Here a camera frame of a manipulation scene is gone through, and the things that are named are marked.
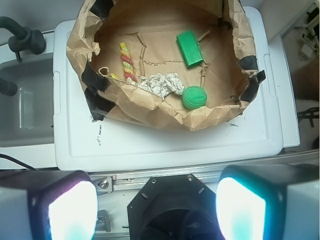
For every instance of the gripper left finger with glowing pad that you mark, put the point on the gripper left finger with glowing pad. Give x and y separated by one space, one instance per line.
47 205

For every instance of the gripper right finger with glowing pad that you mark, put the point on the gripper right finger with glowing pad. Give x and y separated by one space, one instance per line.
269 202

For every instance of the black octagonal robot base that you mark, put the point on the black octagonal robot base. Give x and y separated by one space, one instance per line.
177 207

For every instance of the green rectangular block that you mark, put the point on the green rectangular block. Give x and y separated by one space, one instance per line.
189 49

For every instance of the white plastic bin lid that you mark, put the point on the white plastic bin lid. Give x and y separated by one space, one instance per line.
113 145

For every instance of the green knitted ball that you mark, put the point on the green knitted ball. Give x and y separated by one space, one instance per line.
194 97

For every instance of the crumpled white paper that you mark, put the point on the crumpled white paper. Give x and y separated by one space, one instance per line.
162 85

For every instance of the brown paper bag tray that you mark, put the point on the brown paper bag tray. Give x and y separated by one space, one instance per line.
229 73

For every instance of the black faucet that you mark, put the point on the black faucet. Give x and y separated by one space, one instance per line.
23 39

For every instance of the aluminium extrusion rail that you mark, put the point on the aluminium extrusion rail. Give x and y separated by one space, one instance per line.
107 182

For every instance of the colourful twisted rope toy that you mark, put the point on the colourful twisted rope toy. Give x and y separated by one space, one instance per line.
128 66

